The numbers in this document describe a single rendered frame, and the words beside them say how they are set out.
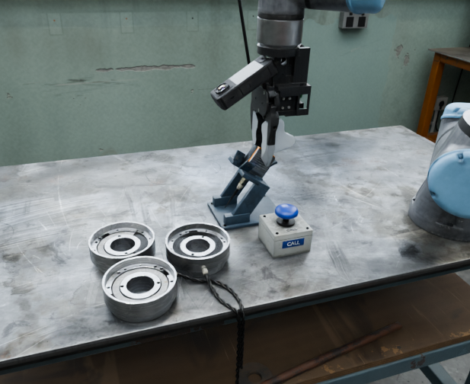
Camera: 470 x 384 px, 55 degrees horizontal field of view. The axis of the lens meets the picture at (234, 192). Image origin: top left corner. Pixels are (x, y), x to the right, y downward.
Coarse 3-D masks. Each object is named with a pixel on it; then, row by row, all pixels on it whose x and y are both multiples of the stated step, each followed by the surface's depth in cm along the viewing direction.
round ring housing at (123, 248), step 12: (108, 228) 77; (120, 228) 78; (132, 228) 78; (144, 228) 77; (96, 240) 74; (108, 240) 75; (120, 240) 76; (132, 240) 75; (96, 252) 70; (108, 252) 72; (120, 252) 72; (132, 252) 72; (144, 252) 70; (96, 264) 71; (108, 264) 69
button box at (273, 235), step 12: (264, 216) 79; (276, 216) 80; (300, 216) 80; (264, 228) 78; (276, 228) 76; (288, 228) 76; (300, 228) 77; (264, 240) 79; (276, 240) 75; (288, 240) 75; (300, 240) 76; (276, 252) 76; (288, 252) 77; (300, 252) 78
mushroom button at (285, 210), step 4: (280, 204) 78; (284, 204) 78; (288, 204) 78; (276, 208) 77; (280, 208) 76; (284, 208) 76; (288, 208) 76; (292, 208) 76; (296, 208) 77; (276, 212) 76; (280, 212) 76; (284, 212) 75; (288, 212) 75; (292, 212) 76; (296, 212) 76; (280, 216) 76; (284, 216) 75; (288, 216) 75; (292, 216) 75; (296, 216) 76; (284, 220) 77; (288, 220) 77
